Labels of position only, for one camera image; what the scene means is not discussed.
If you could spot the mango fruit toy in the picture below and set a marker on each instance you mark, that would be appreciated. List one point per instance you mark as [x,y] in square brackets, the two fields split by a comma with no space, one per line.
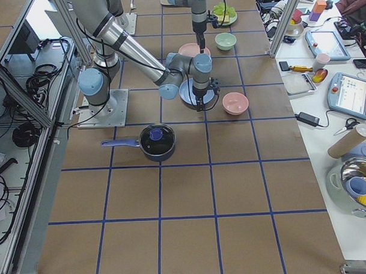
[320,75]

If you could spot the bread slice on plate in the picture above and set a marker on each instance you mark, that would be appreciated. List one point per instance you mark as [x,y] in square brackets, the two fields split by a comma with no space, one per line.
[223,19]

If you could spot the blue plate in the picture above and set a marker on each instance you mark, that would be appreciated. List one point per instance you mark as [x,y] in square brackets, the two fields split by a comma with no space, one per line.
[188,96]

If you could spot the aluminium frame post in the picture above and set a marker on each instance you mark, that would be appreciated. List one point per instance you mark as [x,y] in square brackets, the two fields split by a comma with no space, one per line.
[289,9]

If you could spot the green plate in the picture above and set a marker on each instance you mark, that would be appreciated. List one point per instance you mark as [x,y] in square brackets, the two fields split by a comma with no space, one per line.
[232,19]

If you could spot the glass pot lid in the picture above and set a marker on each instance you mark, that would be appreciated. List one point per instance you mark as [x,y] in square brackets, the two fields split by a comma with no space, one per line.
[157,139]

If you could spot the dark blue saucepan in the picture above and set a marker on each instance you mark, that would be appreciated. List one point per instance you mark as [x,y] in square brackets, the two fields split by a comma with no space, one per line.
[135,143]

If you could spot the steel mixing bowl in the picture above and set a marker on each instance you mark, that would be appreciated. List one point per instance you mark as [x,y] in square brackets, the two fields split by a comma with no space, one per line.
[353,180]

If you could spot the teach pendant near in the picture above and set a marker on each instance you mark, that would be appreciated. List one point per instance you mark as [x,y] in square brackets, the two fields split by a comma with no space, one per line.
[347,94]

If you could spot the scissors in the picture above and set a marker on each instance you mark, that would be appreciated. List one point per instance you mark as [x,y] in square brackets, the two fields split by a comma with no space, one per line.
[349,125]

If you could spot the kitchen scale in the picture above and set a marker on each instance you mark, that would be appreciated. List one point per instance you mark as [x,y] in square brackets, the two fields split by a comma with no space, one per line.
[298,85]

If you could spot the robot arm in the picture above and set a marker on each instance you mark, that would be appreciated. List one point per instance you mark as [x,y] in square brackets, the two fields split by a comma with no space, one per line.
[194,5]
[98,17]

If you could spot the green bowl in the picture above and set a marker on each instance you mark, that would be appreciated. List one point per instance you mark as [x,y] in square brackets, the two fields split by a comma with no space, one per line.
[225,41]

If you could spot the yellow screwdriver handle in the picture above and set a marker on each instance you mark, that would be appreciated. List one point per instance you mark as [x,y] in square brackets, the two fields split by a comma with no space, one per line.
[303,69]

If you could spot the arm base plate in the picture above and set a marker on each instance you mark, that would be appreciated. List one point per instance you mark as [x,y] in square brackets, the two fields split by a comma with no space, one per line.
[128,22]
[112,115]

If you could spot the pink bowl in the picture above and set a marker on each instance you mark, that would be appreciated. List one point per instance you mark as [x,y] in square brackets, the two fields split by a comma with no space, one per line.
[235,103]

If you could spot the black smartphone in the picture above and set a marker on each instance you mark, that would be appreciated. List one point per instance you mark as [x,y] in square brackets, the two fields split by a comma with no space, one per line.
[284,66]

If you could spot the teach pendant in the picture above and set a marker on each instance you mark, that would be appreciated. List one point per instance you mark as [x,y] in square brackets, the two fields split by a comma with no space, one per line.
[347,94]
[327,42]

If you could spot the teach pendant far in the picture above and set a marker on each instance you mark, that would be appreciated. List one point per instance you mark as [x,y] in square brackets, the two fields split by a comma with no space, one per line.
[327,42]

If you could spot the pink plate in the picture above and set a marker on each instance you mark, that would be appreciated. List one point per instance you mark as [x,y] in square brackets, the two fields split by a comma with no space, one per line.
[192,49]

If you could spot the green lettuce leaf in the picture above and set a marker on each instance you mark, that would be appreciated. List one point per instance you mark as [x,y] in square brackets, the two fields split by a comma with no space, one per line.
[224,9]

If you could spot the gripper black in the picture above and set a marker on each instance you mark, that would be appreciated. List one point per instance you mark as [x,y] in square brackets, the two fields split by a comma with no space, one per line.
[198,95]
[199,29]

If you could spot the white bowl with toys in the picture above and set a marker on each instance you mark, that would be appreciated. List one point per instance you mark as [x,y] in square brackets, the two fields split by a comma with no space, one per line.
[295,27]

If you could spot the black power adapter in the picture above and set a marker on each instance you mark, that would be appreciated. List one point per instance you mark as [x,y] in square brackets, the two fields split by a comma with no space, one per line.
[307,119]

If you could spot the cardboard tube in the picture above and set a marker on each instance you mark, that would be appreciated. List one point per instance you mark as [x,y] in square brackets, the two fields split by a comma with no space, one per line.
[355,137]

